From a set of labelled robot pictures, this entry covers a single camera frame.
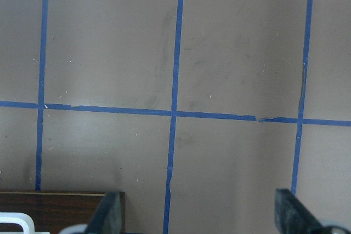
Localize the dark brown wooden cabinet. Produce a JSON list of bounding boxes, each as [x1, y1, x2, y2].
[[1, 190, 125, 233]]

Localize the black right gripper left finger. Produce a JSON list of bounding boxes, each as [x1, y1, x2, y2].
[[85, 192, 123, 234]]

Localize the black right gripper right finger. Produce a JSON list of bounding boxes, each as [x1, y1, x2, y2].
[[274, 189, 322, 234]]

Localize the white plastic drawer handle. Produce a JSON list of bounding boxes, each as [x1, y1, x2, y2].
[[1, 212, 35, 234]]

